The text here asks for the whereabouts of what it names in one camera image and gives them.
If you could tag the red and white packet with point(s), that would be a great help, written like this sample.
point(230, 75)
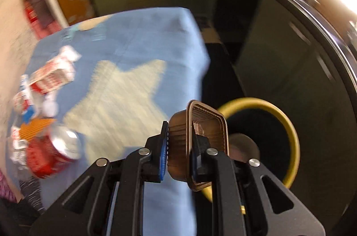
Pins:
point(18, 144)
point(22, 102)

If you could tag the dark bin with yellow rim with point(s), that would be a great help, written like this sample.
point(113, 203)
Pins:
point(291, 141)

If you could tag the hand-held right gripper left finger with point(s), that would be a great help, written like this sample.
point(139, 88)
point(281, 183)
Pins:
point(164, 153)

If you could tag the person's left forearm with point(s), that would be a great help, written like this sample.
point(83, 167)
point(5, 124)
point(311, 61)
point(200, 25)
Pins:
point(5, 187)

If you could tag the grey speckled cloth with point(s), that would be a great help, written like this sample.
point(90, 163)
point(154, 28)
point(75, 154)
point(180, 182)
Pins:
point(32, 192)

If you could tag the crumpled white paper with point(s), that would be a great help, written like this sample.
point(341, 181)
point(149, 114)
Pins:
point(50, 107)

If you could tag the red and white carton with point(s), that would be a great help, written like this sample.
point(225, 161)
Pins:
point(53, 77)

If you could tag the red soda can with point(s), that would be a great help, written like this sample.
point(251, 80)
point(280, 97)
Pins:
point(47, 157)

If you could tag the orange ridged wrapper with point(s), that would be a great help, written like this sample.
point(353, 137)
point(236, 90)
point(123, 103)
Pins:
point(36, 127)

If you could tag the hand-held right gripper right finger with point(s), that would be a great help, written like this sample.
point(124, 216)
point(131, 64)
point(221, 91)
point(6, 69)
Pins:
point(195, 167)

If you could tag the brown plastic tray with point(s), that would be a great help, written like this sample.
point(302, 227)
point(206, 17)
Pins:
point(178, 141)

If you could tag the blue star blanket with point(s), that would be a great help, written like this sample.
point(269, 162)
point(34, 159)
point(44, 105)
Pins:
point(156, 37)

